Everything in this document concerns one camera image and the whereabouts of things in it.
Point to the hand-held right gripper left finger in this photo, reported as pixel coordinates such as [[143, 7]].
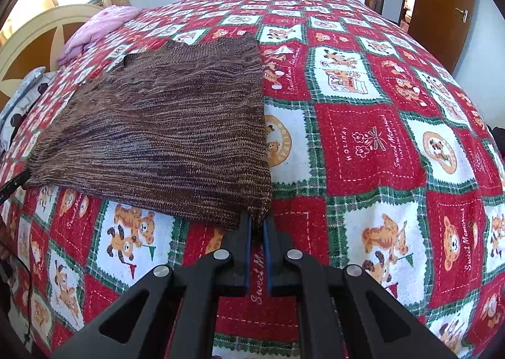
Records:
[[247, 256]]

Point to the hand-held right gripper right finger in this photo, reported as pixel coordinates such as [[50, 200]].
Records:
[[270, 260]]

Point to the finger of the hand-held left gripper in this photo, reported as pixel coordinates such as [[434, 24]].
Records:
[[12, 186]]

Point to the brown knitted sweater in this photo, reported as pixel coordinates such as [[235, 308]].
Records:
[[158, 126]]

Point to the grey dotted pillow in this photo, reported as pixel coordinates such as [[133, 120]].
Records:
[[19, 118]]

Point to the grey floral pillow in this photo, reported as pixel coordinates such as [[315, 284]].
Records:
[[33, 83]]

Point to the red patchwork printed blanket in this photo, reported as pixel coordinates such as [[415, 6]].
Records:
[[363, 146]]

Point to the cream and wood headboard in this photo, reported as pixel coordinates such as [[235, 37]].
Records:
[[35, 39]]

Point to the pink pillow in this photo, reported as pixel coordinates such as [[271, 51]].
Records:
[[98, 25]]

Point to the brown wooden door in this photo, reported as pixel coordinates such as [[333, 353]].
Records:
[[438, 12]]

